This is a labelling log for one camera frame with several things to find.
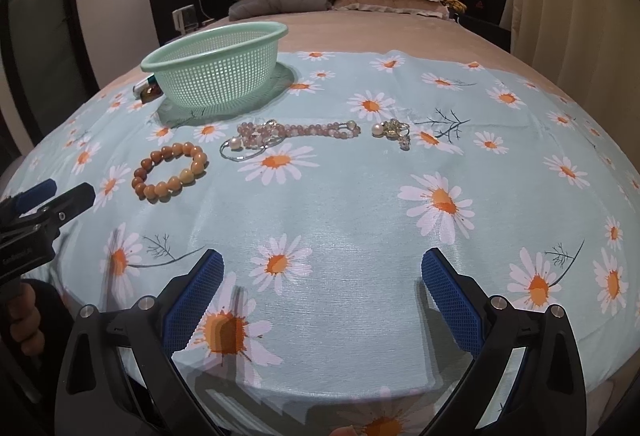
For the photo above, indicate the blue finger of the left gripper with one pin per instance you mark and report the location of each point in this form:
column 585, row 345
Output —
column 59, row 210
column 32, row 197

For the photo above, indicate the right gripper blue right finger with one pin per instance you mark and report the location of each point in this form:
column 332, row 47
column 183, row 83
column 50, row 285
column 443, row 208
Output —
column 487, row 328

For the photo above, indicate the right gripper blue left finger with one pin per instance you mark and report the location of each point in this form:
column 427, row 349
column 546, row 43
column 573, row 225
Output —
column 157, row 327

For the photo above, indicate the silver bangle with charm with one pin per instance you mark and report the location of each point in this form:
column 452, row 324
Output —
column 239, row 148

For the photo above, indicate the pearl and gold brooch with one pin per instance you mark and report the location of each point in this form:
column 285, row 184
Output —
column 393, row 130

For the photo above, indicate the mint green plastic basket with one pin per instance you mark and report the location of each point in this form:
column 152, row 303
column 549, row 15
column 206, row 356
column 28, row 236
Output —
column 218, row 66

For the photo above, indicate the person's left hand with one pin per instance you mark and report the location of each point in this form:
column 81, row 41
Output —
column 23, row 329

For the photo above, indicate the dark glass door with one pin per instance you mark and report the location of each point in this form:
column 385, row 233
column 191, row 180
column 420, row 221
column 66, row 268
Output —
column 46, row 61

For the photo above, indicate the white and green small device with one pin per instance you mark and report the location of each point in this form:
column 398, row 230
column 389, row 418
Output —
column 147, row 90

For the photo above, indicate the daisy print teal cloth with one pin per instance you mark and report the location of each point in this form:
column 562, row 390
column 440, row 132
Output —
column 322, row 319

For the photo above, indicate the white bedside device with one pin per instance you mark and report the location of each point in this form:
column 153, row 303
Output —
column 185, row 19

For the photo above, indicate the lower grey folded quilt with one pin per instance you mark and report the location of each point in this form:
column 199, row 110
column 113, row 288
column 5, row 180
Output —
column 244, row 9

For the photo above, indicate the beige bed blanket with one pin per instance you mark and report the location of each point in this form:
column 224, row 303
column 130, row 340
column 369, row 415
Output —
column 423, row 37

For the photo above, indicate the cream curtain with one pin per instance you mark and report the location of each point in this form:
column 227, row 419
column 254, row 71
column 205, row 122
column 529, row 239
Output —
column 590, row 49

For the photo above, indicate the lower beige ruffled pillow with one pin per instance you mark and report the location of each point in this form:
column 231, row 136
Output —
column 424, row 8

